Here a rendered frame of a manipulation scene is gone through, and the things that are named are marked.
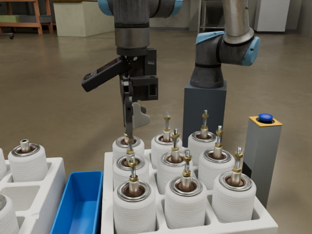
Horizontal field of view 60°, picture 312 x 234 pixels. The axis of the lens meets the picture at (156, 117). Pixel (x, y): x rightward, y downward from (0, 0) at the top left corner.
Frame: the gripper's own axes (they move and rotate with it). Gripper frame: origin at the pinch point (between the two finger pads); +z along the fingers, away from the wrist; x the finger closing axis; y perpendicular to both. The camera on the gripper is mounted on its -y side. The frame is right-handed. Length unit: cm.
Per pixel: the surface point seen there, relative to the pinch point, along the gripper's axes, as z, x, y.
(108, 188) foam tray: 16.5, 0.0, -5.5
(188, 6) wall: -29, 716, 251
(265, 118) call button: 1.6, 3.5, 40.8
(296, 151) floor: 35, 34, 82
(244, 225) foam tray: 16.5, -19.6, 23.3
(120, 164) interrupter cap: 9.1, -0.4, -2.2
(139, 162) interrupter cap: 9.2, -0.7, 2.9
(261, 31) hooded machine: 28, 570, 395
